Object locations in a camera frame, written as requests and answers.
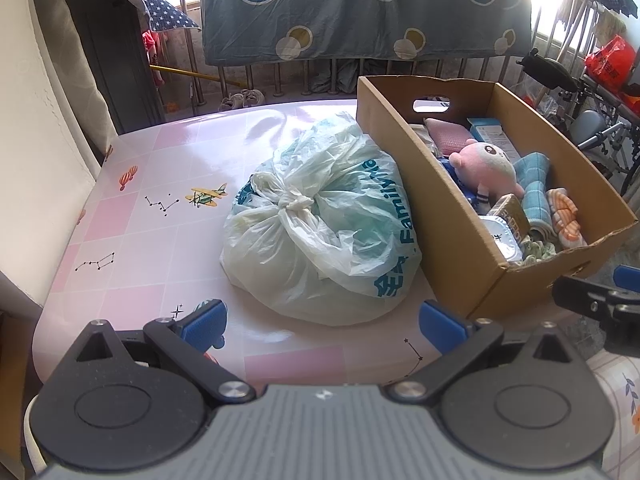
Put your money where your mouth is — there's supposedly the white round stool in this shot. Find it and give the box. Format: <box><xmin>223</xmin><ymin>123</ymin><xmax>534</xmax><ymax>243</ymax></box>
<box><xmin>22</xmin><ymin>395</ymin><xmax>51</xmax><ymax>471</ymax></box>

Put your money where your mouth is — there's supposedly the teal towel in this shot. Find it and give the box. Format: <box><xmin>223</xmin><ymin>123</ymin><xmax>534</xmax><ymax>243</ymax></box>
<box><xmin>515</xmin><ymin>152</ymin><xmax>559</xmax><ymax>234</ymax></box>

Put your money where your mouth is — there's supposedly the red hanging garment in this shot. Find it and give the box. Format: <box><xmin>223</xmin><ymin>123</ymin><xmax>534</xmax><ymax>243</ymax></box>
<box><xmin>141</xmin><ymin>30</ymin><xmax>167</xmax><ymax>89</ymax></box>

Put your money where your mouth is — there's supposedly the small foil-lidded cup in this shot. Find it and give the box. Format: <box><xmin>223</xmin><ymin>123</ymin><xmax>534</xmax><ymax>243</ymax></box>
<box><xmin>480</xmin><ymin>215</ymin><xmax>526</xmax><ymax>264</ymax></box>

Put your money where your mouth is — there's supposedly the white plastic bag teal print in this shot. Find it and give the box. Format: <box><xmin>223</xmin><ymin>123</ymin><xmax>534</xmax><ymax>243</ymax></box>
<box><xmin>220</xmin><ymin>112</ymin><xmax>424</xmax><ymax>327</ymax></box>

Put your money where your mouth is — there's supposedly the wheelchair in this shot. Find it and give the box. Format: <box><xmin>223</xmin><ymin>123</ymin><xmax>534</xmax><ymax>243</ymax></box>
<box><xmin>550</xmin><ymin>75</ymin><xmax>640</xmax><ymax>197</ymax></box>

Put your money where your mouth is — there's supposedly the pink plush toy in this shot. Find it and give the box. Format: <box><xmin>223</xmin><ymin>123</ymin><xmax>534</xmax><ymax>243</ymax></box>
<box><xmin>440</xmin><ymin>139</ymin><xmax>526</xmax><ymax>216</ymax></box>

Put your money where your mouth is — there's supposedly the yellow-brown cardboard carton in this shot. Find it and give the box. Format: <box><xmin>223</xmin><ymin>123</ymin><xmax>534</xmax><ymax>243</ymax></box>
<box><xmin>0</xmin><ymin>310</ymin><xmax>32</xmax><ymax>480</ymax></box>

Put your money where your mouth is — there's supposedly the beige curtain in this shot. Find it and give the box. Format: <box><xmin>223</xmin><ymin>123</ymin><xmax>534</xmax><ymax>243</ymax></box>
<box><xmin>30</xmin><ymin>0</ymin><xmax>119</xmax><ymax>187</ymax></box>

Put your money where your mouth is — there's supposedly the pink textured pouch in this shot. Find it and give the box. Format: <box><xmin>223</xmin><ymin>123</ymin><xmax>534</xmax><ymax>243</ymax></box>
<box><xmin>424</xmin><ymin>117</ymin><xmax>474</xmax><ymax>157</ymax></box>

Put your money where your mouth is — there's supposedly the blue white printed box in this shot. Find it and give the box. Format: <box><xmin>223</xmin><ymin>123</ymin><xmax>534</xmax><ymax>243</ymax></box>
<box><xmin>467</xmin><ymin>116</ymin><xmax>526</xmax><ymax>161</ymax></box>

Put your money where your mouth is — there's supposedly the green white scrunchie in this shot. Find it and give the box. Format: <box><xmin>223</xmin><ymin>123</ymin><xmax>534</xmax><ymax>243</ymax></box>
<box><xmin>517</xmin><ymin>237</ymin><xmax>559</xmax><ymax>266</ymax></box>

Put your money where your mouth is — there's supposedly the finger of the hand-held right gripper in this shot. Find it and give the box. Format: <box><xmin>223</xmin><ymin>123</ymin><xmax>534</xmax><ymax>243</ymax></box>
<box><xmin>613</xmin><ymin>264</ymin><xmax>640</xmax><ymax>292</ymax></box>
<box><xmin>552</xmin><ymin>275</ymin><xmax>640</xmax><ymax>332</ymax></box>

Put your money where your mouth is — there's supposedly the blue star-print cloth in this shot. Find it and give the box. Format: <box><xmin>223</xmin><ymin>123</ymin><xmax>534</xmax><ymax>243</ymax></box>
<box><xmin>117</xmin><ymin>0</ymin><xmax>202</xmax><ymax>34</ymax></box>

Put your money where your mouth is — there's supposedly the dark grey cabinet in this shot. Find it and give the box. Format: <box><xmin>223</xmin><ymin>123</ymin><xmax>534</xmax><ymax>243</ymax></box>
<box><xmin>64</xmin><ymin>0</ymin><xmax>167</xmax><ymax>137</ymax></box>

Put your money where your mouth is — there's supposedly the orange white striped cloth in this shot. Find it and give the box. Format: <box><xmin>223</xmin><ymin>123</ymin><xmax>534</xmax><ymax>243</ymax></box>
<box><xmin>546</xmin><ymin>187</ymin><xmax>589</xmax><ymax>249</ymax></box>

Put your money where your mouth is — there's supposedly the red plastic bag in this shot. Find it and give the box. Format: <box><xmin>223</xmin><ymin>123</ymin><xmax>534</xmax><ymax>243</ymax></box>
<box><xmin>585</xmin><ymin>35</ymin><xmax>639</xmax><ymax>92</ymax></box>

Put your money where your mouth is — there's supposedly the pink checked tablecloth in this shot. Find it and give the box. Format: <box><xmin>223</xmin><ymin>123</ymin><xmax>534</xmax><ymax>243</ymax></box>
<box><xmin>32</xmin><ymin>100</ymin><xmax>601</xmax><ymax>397</ymax></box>

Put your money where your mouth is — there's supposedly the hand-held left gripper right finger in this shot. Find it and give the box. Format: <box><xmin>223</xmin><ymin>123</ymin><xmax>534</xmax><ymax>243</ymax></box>
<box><xmin>391</xmin><ymin>300</ymin><xmax>574</xmax><ymax>404</ymax></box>

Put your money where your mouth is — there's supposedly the grey bedsheet with circles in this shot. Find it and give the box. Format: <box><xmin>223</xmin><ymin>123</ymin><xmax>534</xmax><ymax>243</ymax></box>
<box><xmin>200</xmin><ymin>0</ymin><xmax>534</xmax><ymax>67</ymax></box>

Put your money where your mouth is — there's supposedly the small yellow-brown box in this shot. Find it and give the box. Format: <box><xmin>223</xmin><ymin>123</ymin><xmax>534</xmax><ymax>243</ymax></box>
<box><xmin>487</xmin><ymin>193</ymin><xmax>531</xmax><ymax>234</ymax></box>

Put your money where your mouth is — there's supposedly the cardboard box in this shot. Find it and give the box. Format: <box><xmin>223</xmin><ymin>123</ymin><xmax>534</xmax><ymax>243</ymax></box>
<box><xmin>356</xmin><ymin>75</ymin><xmax>640</xmax><ymax>319</ymax></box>

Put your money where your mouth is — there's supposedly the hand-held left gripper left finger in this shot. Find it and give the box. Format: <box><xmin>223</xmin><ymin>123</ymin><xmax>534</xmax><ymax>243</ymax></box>
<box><xmin>75</xmin><ymin>298</ymin><xmax>257</xmax><ymax>406</ymax></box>

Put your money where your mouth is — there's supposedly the yellow stick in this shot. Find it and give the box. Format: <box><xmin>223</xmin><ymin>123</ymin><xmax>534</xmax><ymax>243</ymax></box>
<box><xmin>150</xmin><ymin>63</ymin><xmax>246</xmax><ymax>89</ymax></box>

